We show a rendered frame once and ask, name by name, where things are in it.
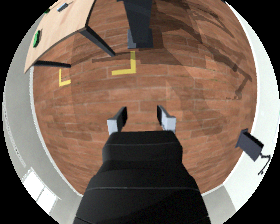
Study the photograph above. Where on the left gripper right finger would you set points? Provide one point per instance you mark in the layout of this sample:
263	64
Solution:
168	122

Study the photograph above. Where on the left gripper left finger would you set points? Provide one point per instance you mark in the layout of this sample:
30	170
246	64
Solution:
115	124

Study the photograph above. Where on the jointed stand on dark box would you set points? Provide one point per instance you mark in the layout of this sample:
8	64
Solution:
248	143

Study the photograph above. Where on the white window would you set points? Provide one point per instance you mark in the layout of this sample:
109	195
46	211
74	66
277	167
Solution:
33	181

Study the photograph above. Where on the wooden table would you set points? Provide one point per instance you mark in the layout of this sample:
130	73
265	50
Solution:
63	23

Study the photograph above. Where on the green block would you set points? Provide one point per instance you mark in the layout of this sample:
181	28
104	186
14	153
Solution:
37	37

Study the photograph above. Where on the blue box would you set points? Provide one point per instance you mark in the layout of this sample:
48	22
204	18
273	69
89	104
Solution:
61	7

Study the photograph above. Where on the green can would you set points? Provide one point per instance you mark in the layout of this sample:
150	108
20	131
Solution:
46	11

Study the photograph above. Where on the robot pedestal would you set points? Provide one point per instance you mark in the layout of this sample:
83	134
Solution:
140	23

